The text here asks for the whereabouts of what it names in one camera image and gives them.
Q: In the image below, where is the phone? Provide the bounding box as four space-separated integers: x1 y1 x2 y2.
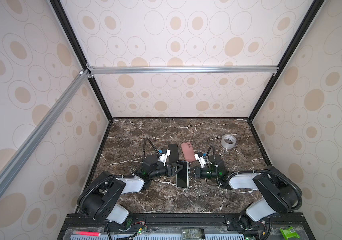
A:
168 144 180 163
176 161 189 189

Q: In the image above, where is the pink phone case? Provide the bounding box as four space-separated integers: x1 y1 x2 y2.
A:
181 142 196 163

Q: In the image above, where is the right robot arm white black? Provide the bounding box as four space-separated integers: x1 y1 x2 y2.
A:
193 152 302 224

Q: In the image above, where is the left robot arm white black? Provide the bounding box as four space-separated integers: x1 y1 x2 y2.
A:
77 153 183 229

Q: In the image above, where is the clear tape roll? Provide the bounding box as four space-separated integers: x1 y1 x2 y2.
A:
221 134 237 150

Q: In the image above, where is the small circuit board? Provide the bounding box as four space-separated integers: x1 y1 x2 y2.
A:
181 228 205 240

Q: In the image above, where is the pink marker pen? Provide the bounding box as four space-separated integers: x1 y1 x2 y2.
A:
73 231 101 237

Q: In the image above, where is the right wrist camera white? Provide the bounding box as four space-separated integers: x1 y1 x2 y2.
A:
194 152 208 168

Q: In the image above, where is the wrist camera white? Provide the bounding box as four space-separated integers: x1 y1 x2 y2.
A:
194 152 208 168
158 149 171 166

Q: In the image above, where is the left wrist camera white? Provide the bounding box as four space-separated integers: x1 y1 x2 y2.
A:
158 149 171 166

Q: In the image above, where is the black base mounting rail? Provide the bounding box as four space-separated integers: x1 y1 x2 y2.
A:
58 213 315 240

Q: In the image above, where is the horizontal aluminium rail back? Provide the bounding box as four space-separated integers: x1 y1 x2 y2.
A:
80 66 279 76

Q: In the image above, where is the diagonal aluminium rail left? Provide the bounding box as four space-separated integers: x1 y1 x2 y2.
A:
0 69 91 198

